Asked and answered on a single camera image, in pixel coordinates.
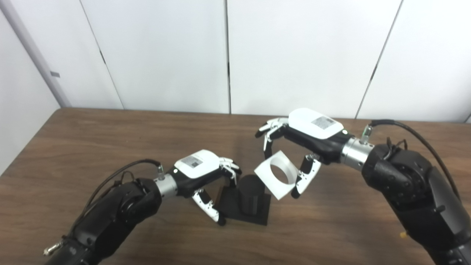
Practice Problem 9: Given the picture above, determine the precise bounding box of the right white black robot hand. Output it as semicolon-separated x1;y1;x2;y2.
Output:
255;108;354;199

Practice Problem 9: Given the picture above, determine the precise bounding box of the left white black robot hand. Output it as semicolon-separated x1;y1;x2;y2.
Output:
167;149;242;226

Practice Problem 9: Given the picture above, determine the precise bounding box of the black peg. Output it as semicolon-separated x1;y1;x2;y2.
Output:
215;174;272;226

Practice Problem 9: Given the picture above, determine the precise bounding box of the white square piece with hole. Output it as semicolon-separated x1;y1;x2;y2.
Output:
254;150;300;200

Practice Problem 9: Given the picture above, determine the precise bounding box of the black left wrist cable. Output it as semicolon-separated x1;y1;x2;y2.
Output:
79;159;165;229

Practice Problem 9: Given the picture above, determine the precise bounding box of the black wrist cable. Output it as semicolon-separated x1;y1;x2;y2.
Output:
79;159;165;229
362;119;460;199

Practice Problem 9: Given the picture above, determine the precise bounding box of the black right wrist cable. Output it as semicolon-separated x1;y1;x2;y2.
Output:
362;119;460;199

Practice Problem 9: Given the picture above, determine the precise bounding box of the gray wall corner post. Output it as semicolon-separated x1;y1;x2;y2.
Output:
0;0;71;108

